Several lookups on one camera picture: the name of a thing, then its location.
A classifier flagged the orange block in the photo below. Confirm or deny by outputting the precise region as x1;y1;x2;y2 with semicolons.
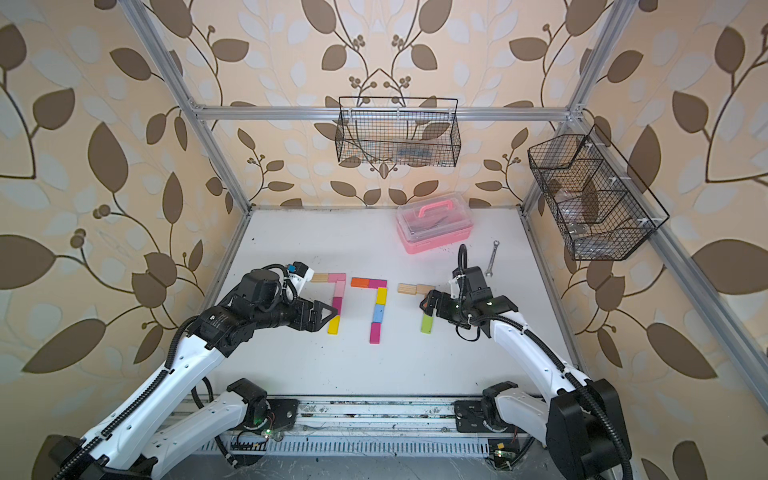
350;277;370;288

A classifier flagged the thin yellow block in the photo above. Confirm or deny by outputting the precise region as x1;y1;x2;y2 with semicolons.
327;316;341;335

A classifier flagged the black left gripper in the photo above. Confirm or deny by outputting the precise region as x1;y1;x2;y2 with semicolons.
250;292;338;333

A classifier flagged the pink plastic storage box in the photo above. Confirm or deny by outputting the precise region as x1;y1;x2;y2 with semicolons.
395;193;474;255

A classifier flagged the ridged wood block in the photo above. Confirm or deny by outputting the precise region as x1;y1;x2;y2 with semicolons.
397;283;418;295

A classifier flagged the green block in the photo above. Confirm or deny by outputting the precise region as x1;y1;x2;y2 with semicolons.
420;314;433;334

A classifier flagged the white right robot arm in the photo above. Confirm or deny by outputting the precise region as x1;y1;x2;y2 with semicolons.
420;267;634;479

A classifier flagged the silver wrench on table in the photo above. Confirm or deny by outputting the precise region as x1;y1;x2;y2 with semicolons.
485;240;500;278

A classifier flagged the aluminium frame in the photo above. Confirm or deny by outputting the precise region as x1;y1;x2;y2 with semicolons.
116;0;768;415

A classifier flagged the tan wood block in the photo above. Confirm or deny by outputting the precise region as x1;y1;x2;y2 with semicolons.
416;284;435;296

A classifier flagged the black wire basket right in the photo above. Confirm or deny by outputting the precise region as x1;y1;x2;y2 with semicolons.
527;125;670;261

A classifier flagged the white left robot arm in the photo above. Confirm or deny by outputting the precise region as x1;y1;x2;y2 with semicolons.
48;262;339;479

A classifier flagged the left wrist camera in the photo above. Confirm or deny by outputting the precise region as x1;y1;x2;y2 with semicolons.
286;261;315;292

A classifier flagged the light pink block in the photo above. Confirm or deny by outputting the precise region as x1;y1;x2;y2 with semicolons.
333;281;346;298

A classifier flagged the magenta slanted block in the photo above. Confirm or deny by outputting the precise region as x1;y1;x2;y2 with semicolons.
369;322;381;345

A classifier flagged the black wire basket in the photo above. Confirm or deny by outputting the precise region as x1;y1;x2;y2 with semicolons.
333;95;462;167
527;125;670;261

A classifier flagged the black wire basket back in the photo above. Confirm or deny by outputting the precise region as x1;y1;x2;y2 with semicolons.
333;95;462;167

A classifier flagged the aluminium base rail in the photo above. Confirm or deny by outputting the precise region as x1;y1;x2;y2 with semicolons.
179;394;628;460

